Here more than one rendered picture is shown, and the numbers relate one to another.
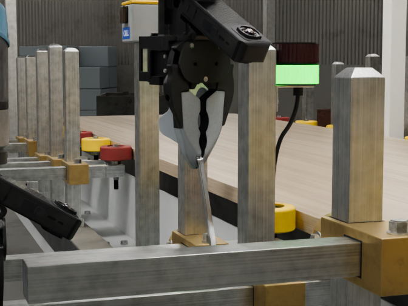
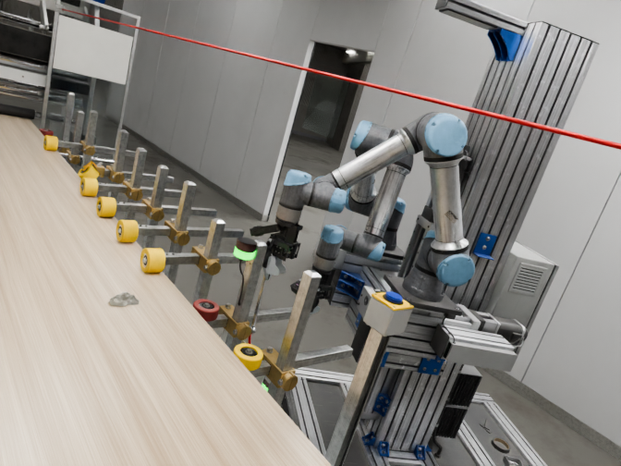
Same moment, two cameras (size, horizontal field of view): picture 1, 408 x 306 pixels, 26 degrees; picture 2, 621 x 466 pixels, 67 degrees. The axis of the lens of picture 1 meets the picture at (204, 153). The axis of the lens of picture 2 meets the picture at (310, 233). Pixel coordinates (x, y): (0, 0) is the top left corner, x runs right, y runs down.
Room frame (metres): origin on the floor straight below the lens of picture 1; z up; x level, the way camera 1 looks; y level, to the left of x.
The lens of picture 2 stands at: (2.33, -0.51, 1.59)
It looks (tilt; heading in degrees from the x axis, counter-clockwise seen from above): 16 degrees down; 155
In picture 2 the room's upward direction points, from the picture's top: 17 degrees clockwise
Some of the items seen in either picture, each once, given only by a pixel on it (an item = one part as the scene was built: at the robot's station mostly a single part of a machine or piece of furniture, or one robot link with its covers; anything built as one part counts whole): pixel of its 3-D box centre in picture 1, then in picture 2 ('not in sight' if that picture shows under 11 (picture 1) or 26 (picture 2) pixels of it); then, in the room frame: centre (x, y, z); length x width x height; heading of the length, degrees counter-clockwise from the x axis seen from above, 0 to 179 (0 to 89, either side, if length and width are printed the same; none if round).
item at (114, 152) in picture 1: (116, 166); not in sight; (2.23, 0.22, 0.85); 0.08 x 0.08 x 0.11
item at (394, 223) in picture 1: (399, 226); not in sight; (0.74, -0.17, 0.98); 0.02 x 0.02 x 0.01
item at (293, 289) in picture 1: (265, 290); (233, 322); (1.03, -0.07, 0.84); 0.14 x 0.06 x 0.05; 19
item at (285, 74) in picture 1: (293, 74); (244, 251); (1.07, -0.11, 1.10); 0.06 x 0.06 x 0.02
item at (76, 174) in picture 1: (74, 171); not in sight; (2.21, 0.33, 0.84); 0.14 x 0.06 x 0.05; 19
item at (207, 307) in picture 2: not in sight; (202, 320); (1.05, -0.17, 0.85); 0.08 x 0.08 x 0.11
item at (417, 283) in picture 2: not in sight; (427, 279); (1.05, 0.58, 1.09); 0.15 x 0.15 x 0.10
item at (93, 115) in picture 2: not in sight; (88, 153); (-0.61, -0.62, 0.93); 0.04 x 0.04 x 0.48; 19
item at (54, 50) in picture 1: (56, 130); not in sight; (2.47, 0.41, 0.93); 0.04 x 0.04 x 0.48; 19
